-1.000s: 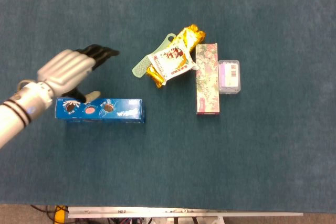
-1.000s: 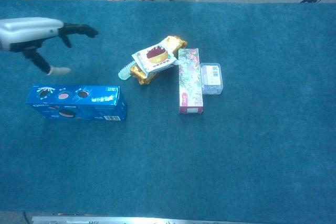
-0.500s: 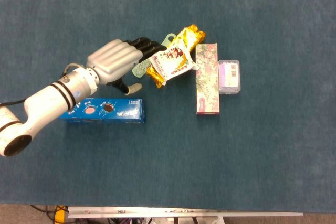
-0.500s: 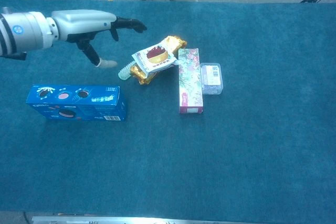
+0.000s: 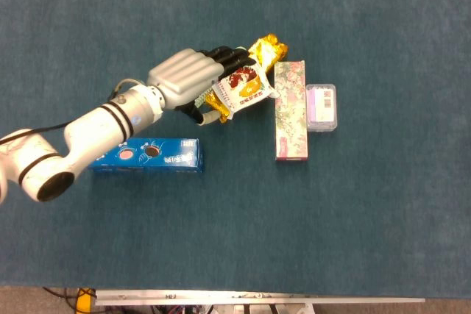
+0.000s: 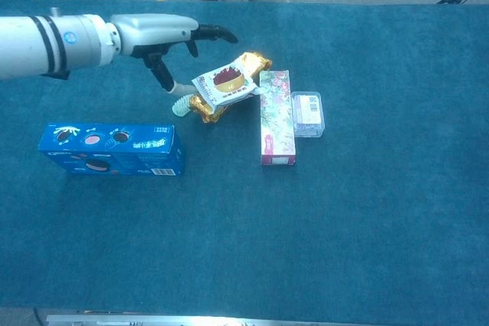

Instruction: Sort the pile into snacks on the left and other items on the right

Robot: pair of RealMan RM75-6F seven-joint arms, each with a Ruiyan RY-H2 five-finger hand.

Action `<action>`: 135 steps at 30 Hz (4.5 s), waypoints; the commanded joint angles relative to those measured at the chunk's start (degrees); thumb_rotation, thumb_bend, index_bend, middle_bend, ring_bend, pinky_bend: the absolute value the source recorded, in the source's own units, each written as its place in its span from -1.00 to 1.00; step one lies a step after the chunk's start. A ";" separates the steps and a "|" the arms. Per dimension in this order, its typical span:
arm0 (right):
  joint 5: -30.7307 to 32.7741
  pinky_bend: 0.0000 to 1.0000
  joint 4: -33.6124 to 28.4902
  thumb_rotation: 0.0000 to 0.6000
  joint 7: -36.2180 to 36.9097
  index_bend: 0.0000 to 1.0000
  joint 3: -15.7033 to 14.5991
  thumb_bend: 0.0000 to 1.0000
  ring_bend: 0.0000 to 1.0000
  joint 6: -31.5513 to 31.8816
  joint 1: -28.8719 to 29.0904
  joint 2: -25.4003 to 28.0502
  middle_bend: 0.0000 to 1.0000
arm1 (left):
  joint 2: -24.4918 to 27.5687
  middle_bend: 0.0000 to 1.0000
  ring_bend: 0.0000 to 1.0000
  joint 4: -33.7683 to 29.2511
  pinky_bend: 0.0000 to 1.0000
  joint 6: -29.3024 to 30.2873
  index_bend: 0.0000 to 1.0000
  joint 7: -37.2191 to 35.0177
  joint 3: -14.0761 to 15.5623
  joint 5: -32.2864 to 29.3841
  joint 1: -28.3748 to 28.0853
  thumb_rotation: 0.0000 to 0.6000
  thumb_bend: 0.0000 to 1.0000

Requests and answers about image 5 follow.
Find blue Oreo cookie box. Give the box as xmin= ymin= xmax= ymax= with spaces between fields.
xmin=89 ymin=137 xmax=205 ymax=174

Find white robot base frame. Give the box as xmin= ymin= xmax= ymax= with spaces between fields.
xmin=213 ymin=303 xmax=314 ymax=314

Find aluminium rail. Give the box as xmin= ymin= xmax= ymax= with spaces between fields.
xmin=94 ymin=289 xmax=426 ymax=307

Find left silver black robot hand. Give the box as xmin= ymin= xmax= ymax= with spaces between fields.
xmin=146 ymin=45 xmax=258 ymax=126

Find clear plastic box purple contents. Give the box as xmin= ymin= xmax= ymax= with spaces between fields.
xmin=305 ymin=83 xmax=338 ymax=133

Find mint green plastic brush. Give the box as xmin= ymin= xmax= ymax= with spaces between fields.
xmin=194 ymin=45 xmax=248 ymax=108

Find gold foil snack packet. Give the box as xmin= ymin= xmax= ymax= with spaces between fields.
xmin=204 ymin=33 xmax=289 ymax=124

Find long floral print box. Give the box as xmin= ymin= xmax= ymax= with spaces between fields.
xmin=274 ymin=60 xmax=309 ymax=163

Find white snack pouch red picture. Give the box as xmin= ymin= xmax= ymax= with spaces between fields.
xmin=211 ymin=63 xmax=280 ymax=121

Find teal felt table cover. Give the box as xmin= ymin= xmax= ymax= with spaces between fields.
xmin=0 ymin=0 xmax=471 ymax=299

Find black floor cable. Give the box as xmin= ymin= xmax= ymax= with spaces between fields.
xmin=42 ymin=286 xmax=79 ymax=310

